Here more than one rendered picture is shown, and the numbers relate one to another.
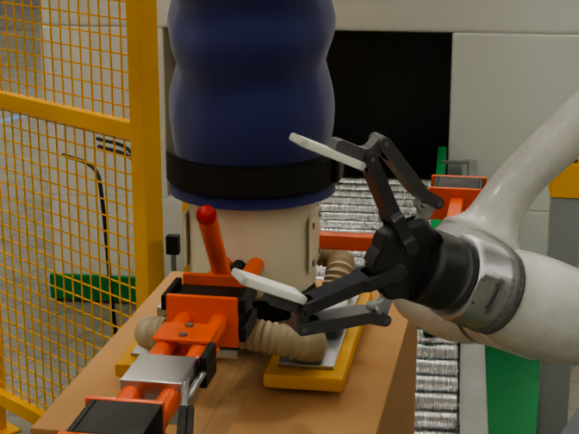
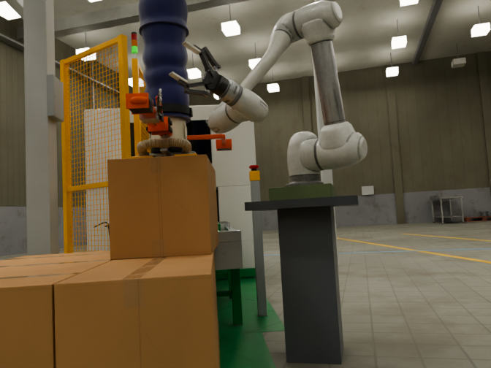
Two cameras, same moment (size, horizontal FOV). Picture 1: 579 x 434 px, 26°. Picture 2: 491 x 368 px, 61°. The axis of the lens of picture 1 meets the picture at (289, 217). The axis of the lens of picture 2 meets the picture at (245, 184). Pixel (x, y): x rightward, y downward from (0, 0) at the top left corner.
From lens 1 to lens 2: 0.98 m
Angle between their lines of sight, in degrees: 23
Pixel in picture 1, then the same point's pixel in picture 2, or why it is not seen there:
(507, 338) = (240, 104)
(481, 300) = (231, 90)
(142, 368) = not seen: hidden behind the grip
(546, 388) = (256, 240)
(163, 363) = not seen: hidden behind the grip
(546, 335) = (249, 102)
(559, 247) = (254, 195)
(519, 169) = not seen: hidden behind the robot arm
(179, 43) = (147, 75)
